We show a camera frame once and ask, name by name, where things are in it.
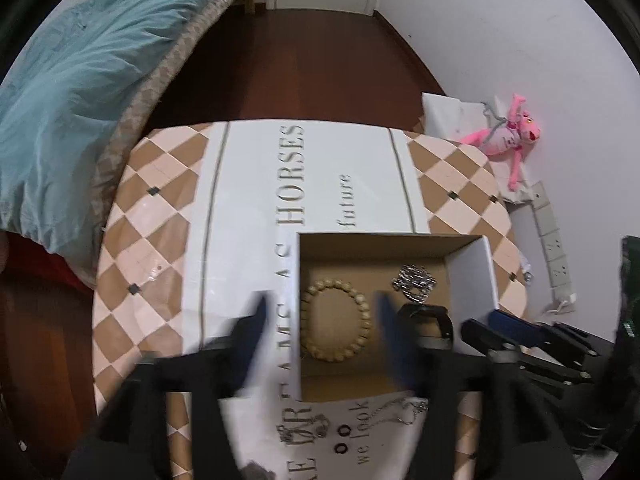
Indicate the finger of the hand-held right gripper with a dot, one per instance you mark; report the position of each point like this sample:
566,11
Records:
515,327
482,337

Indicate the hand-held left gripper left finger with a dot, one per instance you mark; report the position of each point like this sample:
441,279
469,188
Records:
249,355

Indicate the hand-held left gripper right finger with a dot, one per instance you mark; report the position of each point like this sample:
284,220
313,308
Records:
395,350

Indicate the white cardboard box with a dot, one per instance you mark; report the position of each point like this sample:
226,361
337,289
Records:
465,275

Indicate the grey power strip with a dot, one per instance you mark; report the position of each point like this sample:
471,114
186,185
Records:
552,245

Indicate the checkered printed tablecloth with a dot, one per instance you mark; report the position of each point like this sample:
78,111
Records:
165,240

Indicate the pink plush toy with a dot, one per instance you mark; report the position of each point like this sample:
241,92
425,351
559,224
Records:
505,137

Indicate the white paper bag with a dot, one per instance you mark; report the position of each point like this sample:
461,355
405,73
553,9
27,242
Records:
450,115

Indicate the patterned beige mattress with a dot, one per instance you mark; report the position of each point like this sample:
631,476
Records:
150,90

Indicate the teal blanket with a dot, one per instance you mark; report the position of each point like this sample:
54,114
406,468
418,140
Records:
70,110

